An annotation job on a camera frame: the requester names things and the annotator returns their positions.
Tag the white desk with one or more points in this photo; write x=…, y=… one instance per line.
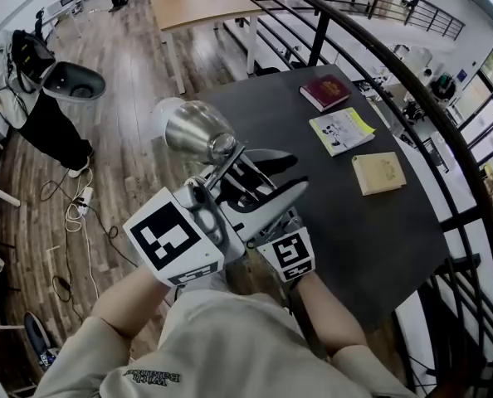
x=61, y=6

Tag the person's beige shirt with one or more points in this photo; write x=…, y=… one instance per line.
x=221, y=346

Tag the yellow and white book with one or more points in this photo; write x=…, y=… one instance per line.
x=341, y=131

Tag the black straight metal railing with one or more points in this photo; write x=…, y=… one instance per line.
x=433, y=17

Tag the dark red book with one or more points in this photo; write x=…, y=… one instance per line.
x=326, y=90

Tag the person's left forearm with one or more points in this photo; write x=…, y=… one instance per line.
x=126, y=301

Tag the light wooden table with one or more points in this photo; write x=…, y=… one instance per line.
x=201, y=6

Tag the black curved metal railing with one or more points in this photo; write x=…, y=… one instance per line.
x=437, y=110

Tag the black office chair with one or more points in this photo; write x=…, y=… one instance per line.
x=39, y=25

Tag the black table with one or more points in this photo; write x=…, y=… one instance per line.
x=333, y=222

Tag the white power strip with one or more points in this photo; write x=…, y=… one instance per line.
x=86, y=197

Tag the silver metal lamp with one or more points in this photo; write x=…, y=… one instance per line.
x=192, y=129

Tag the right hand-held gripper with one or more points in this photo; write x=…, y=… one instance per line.
x=292, y=253

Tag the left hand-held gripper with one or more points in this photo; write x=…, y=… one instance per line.
x=169, y=239

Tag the grey trash bin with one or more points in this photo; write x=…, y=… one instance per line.
x=74, y=82

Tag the beige book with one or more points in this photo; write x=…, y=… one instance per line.
x=379, y=173

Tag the person's right forearm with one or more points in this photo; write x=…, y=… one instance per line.
x=329, y=317

